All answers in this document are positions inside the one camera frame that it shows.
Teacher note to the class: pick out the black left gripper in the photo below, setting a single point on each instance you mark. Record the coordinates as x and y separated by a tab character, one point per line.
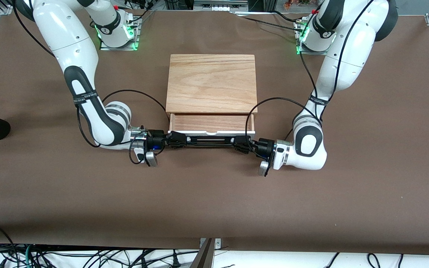
263	146

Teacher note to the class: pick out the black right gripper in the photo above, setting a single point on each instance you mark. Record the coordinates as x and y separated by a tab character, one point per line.
156	138

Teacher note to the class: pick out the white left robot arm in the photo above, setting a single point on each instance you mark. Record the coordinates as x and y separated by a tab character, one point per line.
341	67

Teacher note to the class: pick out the light wooden drawer cabinet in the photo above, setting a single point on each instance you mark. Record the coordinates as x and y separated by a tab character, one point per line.
210	82

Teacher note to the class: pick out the brown table cover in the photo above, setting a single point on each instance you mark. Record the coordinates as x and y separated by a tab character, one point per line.
88	193

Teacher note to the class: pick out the grey metal box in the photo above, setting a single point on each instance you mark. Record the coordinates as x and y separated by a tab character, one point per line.
218	6

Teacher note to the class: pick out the small metal bracket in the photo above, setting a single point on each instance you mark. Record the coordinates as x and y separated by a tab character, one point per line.
218	243

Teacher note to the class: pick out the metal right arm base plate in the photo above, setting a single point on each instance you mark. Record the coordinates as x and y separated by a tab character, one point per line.
117	48

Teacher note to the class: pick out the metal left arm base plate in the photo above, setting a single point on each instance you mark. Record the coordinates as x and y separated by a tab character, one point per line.
311	53

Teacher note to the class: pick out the wooden camera pole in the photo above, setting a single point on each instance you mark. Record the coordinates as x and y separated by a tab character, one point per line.
203	257

